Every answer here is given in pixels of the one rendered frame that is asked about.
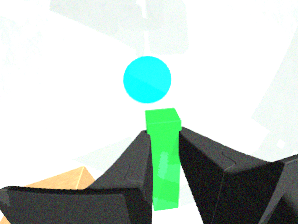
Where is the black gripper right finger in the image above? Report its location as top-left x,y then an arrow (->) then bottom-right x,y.
178,125 -> 298,224

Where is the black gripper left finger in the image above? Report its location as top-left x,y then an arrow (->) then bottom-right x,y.
0,131 -> 153,224

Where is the cyan circle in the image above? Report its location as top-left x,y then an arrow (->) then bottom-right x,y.
124,56 -> 172,104

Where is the green rectangular post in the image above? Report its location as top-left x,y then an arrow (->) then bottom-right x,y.
145,108 -> 181,210

